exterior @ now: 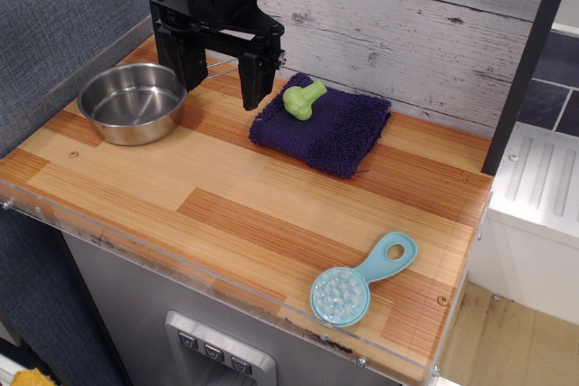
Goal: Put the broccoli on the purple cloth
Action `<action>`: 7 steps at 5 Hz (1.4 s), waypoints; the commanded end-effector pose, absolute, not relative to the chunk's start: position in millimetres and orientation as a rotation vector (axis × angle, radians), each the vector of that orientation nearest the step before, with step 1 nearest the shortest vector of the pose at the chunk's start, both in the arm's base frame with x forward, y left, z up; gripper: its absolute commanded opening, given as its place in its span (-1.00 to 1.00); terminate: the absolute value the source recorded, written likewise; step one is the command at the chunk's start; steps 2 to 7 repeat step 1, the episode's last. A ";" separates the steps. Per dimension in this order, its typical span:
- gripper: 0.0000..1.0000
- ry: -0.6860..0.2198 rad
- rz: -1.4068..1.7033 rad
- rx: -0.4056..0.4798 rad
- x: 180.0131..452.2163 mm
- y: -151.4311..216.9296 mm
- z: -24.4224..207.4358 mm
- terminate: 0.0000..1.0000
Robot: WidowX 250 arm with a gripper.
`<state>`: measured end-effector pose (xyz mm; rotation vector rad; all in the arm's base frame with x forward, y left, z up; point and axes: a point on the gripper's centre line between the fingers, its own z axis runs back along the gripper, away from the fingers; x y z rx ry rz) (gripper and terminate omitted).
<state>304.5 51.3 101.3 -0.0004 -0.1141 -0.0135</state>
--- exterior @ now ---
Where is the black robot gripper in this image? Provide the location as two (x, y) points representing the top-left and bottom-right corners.
(150, 0), (284, 110)

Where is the green toy broccoli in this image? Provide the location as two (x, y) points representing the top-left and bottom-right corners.
(282, 80), (327, 121)

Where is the stainless steel pot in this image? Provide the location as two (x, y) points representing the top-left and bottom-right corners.
(77, 62), (188, 146)

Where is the folded purple towel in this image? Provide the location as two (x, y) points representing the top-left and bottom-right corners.
(249, 88), (391, 179)

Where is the clear acrylic table edge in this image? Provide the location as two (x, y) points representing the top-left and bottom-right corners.
(1, 167), (490, 385)

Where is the teal round scrub brush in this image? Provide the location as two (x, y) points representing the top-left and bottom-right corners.
(309, 232), (418, 327)

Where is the silver toy dispenser panel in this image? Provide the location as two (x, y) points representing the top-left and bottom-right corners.
(165, 310), (278, 385)

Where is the white toy sink unit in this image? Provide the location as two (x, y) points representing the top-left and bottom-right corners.
(468, 123), (578, 324)

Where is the yellow object at corner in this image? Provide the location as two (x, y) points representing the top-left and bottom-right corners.
(10, 369), (55, 386)

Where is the black right frame post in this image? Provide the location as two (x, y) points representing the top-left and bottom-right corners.
(481, 0), (562, 176)

